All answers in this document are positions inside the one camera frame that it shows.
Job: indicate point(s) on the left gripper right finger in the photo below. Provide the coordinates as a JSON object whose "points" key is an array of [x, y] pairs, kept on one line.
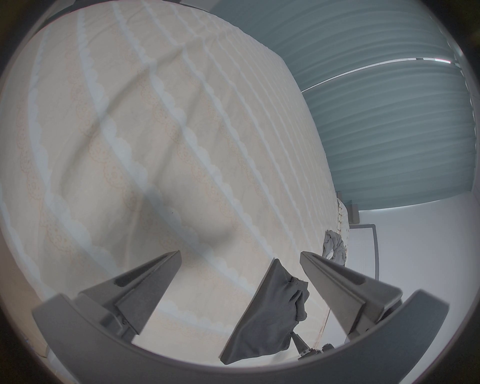
{"points": [[348, 296]]}

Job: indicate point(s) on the grey bedside table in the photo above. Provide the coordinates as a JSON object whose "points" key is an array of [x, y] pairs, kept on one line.
{"points": [[353, 215]]}

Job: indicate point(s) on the black T-shirt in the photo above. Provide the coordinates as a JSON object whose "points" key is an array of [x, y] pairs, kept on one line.
{"points": [[266, 322]]}

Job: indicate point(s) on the white printed pillow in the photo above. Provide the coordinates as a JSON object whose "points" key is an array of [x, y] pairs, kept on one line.
{"points": [[342, 219]]}

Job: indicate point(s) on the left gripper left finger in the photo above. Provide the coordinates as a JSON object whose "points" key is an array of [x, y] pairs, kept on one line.
{"points": [[138, 292]]}

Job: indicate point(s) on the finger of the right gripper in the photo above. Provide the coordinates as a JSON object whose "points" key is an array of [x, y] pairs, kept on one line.
{"points": [[302, 345]]}

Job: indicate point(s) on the grey garment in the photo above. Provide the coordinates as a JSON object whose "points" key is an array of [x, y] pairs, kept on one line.
{"points": [[335, 247]]}

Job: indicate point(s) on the blue-green curtain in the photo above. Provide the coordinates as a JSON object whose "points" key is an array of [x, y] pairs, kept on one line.
{"points": [[393, 142], [337, 37]]}

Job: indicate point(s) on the bed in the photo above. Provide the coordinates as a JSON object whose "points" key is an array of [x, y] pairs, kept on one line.
{"points": [[150, 150]]}

